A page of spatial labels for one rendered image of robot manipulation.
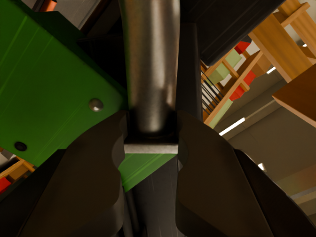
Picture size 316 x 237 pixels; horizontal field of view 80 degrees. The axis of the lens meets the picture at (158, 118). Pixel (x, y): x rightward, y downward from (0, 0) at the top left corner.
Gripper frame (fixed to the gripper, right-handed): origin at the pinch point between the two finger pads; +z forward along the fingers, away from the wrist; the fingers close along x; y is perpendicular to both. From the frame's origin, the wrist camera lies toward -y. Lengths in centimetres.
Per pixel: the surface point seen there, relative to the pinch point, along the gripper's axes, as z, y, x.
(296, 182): 147, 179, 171
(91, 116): 2.5, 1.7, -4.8
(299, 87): 40, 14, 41
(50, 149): 2.4, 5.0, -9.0
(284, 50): 68, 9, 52
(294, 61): 67, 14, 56
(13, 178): 304, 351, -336
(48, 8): 39.8, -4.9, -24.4
